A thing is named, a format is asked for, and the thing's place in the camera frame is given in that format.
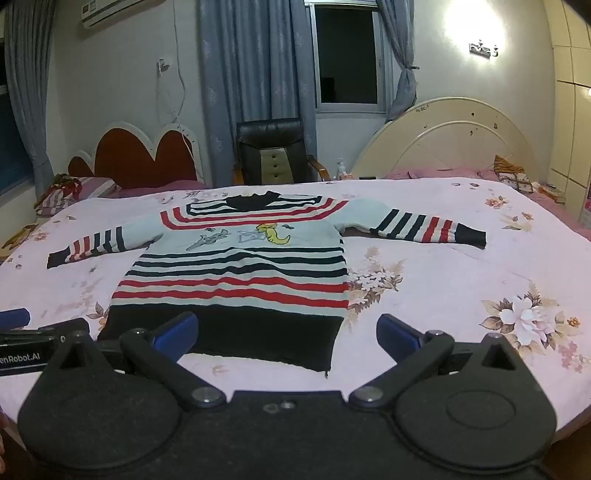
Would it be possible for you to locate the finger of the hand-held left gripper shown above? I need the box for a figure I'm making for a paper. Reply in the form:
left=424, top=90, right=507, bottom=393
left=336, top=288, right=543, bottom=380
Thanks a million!
left=0, top=309, right=31, bottom=329
left=0, top=318, right=90, bottom=344

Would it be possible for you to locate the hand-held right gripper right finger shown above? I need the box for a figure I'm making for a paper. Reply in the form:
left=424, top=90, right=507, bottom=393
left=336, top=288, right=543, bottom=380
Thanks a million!
left=347, top=314, right=532, bottom=411

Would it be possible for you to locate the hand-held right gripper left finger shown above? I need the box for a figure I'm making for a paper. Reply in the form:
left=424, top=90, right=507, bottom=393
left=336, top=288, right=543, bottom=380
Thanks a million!
left=44, top=311, right=228, bottom=411

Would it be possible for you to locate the striped knit sweater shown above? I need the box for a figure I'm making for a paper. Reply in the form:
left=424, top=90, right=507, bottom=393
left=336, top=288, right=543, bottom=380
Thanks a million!
left=47, top=190, right=488, bottom=376

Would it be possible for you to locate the pink floral bed sheet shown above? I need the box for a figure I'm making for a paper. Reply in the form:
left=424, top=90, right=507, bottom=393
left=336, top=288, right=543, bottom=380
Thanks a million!
left=0, top=176, right=591, bottom=462

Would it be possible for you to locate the yellow patterned cushion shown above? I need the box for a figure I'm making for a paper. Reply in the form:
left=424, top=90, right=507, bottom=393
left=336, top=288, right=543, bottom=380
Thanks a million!
left=0, top=224, right=40, bottom=260

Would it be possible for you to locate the striped pillow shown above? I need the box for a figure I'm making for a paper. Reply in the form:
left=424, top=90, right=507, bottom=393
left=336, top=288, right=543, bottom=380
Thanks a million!
left=34, top=174, right=122, bottom=217

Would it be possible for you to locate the purple bed sheet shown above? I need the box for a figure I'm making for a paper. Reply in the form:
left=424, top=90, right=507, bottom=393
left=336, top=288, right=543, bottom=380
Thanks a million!
left=108, top=179, right=208, bottom=200

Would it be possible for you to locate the pink pillow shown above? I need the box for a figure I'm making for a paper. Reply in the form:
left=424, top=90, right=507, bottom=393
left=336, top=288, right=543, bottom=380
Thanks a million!
left=383, top=167, right=499, bottom=182

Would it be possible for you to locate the side window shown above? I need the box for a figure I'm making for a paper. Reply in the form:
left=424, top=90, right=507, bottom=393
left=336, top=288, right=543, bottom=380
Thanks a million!
left=0, top=83, right=37, bottom=197

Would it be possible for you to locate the red heart-shaped headboard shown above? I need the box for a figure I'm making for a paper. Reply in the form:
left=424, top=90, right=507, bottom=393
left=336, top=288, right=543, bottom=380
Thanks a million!
left=67, top=121, right=206, bottom=191

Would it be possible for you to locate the orange patterned pillow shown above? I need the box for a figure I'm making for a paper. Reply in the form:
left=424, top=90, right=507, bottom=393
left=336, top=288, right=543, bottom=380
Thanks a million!
left=493, top=154, right=539, bottom=193

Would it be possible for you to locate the cream round headboard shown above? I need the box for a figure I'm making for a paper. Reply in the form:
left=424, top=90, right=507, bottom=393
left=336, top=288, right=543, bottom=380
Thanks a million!
left=353, top=97, right=539, bottom=181

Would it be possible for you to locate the black leather office chair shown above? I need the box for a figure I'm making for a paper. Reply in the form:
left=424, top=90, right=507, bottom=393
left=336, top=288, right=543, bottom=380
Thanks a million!
left=232, top=119, right=332, bottom=188

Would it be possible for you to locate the stack of books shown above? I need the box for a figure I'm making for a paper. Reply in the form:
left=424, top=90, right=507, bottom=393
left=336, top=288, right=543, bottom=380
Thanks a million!
left=538, top=184, right=568, bottom=205

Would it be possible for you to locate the grey curtain by side window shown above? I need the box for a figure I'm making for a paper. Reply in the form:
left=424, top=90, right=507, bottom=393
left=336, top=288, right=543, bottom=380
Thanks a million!
left=0, top=0, right=58, bottom=188

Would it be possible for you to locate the wide grey curtain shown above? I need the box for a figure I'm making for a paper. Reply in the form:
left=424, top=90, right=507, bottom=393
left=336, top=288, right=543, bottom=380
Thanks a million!
left=198, top=0, right=319, bottom=188

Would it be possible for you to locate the tied grey curtain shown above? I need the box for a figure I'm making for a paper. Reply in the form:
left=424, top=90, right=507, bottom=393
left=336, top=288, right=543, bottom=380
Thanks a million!
left=375, top=0, right=420, bottom=124

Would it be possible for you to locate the cream wardrobe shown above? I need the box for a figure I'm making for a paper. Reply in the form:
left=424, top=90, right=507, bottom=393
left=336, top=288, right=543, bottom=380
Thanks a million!
left=542, top=0, right=591, bottom=224

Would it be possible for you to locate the dark window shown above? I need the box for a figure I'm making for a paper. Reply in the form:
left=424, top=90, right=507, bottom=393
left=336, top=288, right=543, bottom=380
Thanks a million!
left=307, top=2, right=387, bottom=112

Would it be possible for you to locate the white air conditioner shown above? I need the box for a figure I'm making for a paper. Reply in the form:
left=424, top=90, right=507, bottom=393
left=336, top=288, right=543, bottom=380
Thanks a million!
left=78, top=0, right=184, bottom=30

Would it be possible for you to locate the white charger cable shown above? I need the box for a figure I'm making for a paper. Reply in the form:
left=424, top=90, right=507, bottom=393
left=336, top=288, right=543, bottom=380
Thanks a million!
left=156, top=56, right=195, bottom=160

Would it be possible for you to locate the wall lamp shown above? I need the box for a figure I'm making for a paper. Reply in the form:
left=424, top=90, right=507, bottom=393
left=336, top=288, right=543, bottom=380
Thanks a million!
left=468, top=39, right=500, bottom=58

